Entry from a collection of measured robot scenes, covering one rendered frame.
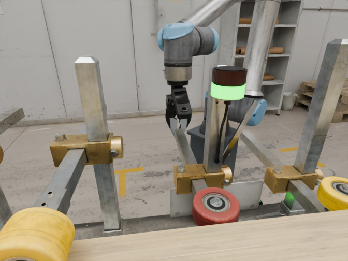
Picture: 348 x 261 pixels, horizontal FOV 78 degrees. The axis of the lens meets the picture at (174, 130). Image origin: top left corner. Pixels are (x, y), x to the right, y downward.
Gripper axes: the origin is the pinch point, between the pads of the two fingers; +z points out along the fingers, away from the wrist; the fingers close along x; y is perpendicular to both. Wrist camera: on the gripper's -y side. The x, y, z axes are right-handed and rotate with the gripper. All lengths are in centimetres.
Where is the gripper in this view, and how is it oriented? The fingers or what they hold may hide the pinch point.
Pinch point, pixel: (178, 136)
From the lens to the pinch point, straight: 77.8
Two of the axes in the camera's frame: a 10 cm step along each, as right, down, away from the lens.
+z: 0.0, 9.1, 4.2
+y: -1.3, -4.1, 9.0
